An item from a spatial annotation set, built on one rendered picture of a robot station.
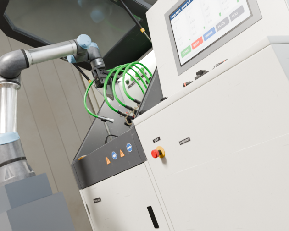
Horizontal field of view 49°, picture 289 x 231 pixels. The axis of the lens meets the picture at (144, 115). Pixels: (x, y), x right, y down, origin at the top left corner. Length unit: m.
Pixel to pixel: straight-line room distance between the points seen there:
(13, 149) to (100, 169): 0.48
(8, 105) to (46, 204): 0.56
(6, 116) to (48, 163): 1.78
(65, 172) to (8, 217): 2.14
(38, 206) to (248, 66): 0.96
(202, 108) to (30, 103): 2.64
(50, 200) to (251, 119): 0.86
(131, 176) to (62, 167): 1.99
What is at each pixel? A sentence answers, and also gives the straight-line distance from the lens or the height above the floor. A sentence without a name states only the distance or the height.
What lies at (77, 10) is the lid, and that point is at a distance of 1.95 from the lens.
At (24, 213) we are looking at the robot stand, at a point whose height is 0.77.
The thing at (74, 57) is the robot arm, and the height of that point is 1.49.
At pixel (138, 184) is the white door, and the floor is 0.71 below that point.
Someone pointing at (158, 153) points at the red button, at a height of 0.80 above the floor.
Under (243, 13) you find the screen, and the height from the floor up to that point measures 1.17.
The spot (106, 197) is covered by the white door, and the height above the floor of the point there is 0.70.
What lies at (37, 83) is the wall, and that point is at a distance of 3.70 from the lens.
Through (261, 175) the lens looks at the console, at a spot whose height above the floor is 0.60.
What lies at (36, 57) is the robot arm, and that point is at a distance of 1.69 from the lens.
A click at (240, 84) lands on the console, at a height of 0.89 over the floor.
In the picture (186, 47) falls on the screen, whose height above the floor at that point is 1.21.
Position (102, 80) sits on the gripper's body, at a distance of 1.84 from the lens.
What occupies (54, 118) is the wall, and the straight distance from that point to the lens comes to 3.59.
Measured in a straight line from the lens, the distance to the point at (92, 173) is 1.81.
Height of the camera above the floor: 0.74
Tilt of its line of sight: 10 degrees up
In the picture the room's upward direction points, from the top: 21 degrees counter-clockwise
